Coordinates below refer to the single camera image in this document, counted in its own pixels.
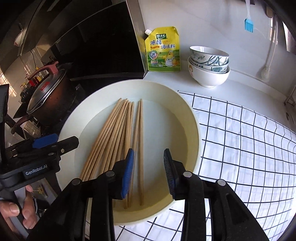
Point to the brown pot with glass lid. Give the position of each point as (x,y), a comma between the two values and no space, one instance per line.
(52,98)

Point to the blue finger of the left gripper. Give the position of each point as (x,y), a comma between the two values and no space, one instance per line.
(45,141)

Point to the blue patterned bowl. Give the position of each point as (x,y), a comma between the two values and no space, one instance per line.
(214,68)
(208,56)

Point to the person's left hand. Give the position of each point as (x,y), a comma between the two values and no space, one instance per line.
(20,221)

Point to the large white round bowl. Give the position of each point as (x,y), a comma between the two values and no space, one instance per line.
(169,123)

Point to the metal rack frame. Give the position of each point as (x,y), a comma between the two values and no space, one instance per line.
(290,100)

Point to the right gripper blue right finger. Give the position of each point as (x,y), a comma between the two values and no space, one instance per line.
(174,171)

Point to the wooden chopstick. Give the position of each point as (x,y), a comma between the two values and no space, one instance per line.
(111,144)
(141,154)
(99,156)
(96,143)
(101,142)
(119,140)
(128,136)

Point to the white ceramic bowl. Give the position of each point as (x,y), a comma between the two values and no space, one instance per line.
(207,78)

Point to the white wall hose fitting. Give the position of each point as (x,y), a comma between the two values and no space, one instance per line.
(265,72)

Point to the black gas stove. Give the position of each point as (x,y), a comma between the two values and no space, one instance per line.
(97,42)

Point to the wooden chopstick crossing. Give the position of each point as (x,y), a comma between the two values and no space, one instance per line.
(134,147)

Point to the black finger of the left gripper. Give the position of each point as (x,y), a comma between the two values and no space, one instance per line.
(63,147)

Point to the white blue checkered cloth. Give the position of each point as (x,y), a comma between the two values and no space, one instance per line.
(254,154)

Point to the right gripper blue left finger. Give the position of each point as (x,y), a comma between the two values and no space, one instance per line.
(127,169)

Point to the blue silicone brush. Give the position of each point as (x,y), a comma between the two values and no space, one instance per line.
(248,23)

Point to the blue patterned bowl middle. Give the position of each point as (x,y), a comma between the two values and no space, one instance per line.
(214,68)

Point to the yellow seasoning pouch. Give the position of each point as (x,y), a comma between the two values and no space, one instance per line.
(162,47)

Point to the blue patterned bowl top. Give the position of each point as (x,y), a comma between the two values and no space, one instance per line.
(208,56)

